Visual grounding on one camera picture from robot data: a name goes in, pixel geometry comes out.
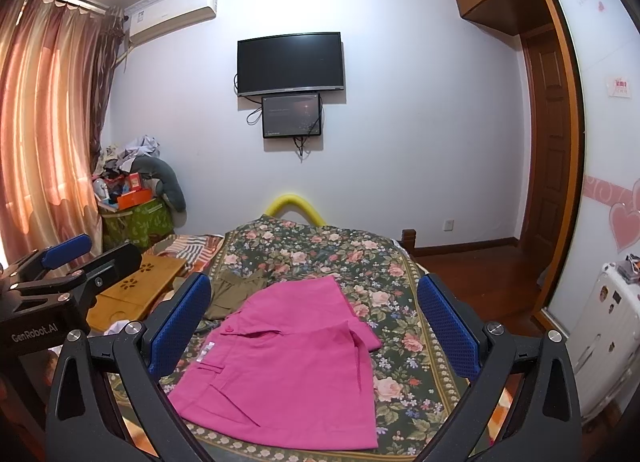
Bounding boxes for wooden bed post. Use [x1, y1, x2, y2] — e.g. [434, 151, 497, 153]
[400, 229, 416, 255]

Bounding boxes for white sliding wardrobe door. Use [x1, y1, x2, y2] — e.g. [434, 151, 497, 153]
[546, 0, 639, 332]

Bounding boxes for floral green bedspread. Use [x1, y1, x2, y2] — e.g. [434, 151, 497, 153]
[106, 213, 507, 462]

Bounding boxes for yellow foam bed guard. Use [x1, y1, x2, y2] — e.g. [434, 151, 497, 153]
[265, 193, 326, 227]

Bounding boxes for grey plush toy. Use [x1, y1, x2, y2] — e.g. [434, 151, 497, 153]
[131, 156, 186, 213]

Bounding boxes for pink orange curtain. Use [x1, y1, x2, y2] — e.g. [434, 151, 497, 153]
[1, 0, 124, 262]

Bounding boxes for brown wooden door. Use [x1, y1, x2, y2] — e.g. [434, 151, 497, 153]
[521, 30, 570, 269]

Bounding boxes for pink shorts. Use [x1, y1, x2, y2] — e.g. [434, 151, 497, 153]
[168, 277, 382, 451]

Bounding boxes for olive green pants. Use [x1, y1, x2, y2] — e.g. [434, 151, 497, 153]
[204, 269, 268, 320]

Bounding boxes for white air conditioner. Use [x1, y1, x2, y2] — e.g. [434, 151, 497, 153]
[128, 0, 217, 48]

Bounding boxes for striped patchwork blanket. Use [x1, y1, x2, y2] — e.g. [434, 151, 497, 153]
[144, 235, 224, 278]

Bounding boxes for green fabric storage box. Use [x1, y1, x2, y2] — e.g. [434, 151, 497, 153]
[101, 198, 174, 252]

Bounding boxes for small black wall monitor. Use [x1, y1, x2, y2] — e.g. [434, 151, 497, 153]
[262, 93, 322, 138]

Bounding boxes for orange box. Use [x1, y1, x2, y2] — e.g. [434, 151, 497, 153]
[117, 188, 153, 211]

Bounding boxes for black wall television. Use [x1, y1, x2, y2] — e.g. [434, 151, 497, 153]
[236, 32, 346, 97]

